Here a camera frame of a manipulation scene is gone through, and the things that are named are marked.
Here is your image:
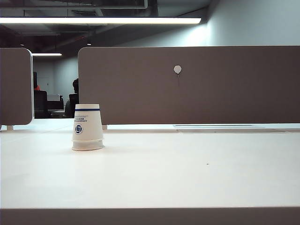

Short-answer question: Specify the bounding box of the white hexagonal adhesive hook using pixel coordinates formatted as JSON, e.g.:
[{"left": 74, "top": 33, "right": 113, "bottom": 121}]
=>
[{"left": 173, "top": 65, "right": 183, "bottom": 79}]

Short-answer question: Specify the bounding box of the wide brown desk partition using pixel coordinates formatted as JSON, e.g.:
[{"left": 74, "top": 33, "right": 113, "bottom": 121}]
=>
[{"left": 77, "top": 45, "right": 300, "bottom": 125}]

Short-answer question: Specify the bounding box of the white office printer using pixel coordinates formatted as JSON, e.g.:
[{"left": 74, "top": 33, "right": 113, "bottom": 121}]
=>
[{"left": 47, "top": 93, "right": 63, "bottom": 102}]

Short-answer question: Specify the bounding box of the white paper cup blue logo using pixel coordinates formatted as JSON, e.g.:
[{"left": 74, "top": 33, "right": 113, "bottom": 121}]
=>
[
  {"left": 71, "top": 138, "right": 105, "bottom": 151},
  {"left": 71, "top": 104, "right": 104, "bottom": 143}
]

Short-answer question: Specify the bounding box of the person in red shirt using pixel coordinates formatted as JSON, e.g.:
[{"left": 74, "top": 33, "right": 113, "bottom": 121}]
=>
[{"left": 33, "top": 72, "right": 41, "bottom": 91}]

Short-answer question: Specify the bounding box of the narrow brown desk partition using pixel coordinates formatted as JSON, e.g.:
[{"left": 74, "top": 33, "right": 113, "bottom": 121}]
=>
[{"left": 0, "top": 47, "right": 33, "bottom": 127}]

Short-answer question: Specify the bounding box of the long ceiling light strip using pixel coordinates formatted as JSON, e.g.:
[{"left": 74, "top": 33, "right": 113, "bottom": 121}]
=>
[{"left": 0, "top": 17, "right": 203, "bottom": 24}]

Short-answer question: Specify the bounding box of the seated person dark silhouette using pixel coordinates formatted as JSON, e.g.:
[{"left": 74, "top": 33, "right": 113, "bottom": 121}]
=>
[{"left": 65, "top": 78, "right": 80, "bottom": 118}]

